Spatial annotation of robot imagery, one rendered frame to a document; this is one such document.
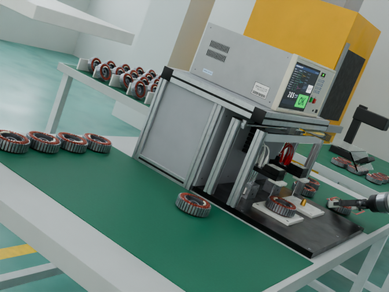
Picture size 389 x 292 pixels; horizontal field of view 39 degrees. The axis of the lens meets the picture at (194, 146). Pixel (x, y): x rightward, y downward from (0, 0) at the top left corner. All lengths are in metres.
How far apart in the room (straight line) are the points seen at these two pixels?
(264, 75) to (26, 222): 1.01
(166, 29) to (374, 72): 2.88
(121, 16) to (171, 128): 7.58
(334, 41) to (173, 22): 1.68
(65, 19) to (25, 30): 7.89
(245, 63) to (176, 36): 3.92
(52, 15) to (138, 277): 0.65
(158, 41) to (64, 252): 4.90
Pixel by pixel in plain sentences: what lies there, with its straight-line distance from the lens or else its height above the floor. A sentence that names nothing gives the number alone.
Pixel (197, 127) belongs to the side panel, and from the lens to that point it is 1.91.
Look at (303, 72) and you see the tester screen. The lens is 2.00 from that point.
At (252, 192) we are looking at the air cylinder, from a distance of 2.04.
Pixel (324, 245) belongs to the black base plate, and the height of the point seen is 0.77.
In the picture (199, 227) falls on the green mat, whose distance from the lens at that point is 1.62.
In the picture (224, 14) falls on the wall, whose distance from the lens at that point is 8.38.
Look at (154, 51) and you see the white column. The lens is 6.01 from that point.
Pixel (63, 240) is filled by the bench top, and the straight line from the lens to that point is 1.27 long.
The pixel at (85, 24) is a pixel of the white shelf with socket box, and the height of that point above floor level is 1.19.
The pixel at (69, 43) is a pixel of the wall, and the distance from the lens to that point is 9.97.
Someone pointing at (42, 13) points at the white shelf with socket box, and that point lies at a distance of 1.35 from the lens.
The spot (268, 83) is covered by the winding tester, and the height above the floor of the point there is 1.19.
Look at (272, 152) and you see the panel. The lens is 2.40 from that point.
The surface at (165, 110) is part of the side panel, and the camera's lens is 1.99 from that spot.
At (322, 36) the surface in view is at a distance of 5.70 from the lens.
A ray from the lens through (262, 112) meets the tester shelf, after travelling 1.78.
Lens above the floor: 1.30
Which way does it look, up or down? 12 degrees down
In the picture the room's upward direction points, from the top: 21 degrees clockwise
